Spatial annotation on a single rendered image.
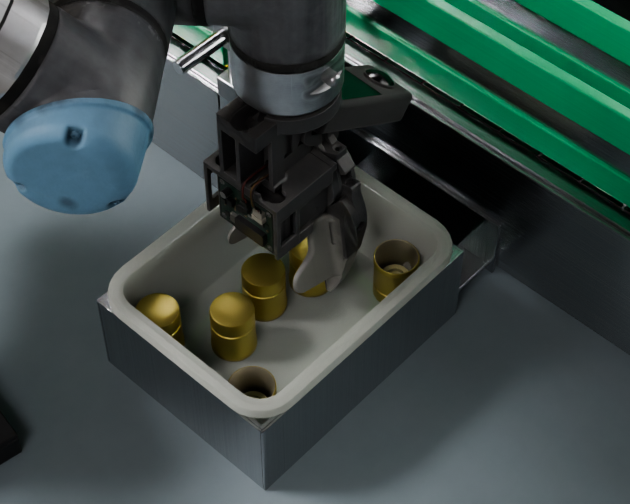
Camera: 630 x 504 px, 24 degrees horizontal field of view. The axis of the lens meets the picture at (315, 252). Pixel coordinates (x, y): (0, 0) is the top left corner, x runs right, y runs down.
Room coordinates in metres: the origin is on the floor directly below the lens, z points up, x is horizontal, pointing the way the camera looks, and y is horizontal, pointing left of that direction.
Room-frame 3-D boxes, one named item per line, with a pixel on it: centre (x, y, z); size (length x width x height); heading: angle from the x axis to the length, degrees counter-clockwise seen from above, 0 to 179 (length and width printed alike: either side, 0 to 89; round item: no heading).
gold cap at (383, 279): (0.70, -0.06, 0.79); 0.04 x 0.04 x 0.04
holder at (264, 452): (0.69, 0.01, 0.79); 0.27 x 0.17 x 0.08; 137
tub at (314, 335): (0.67, 0.02, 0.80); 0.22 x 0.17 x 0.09; 137
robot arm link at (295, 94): (0.70, 0.02, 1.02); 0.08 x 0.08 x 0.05
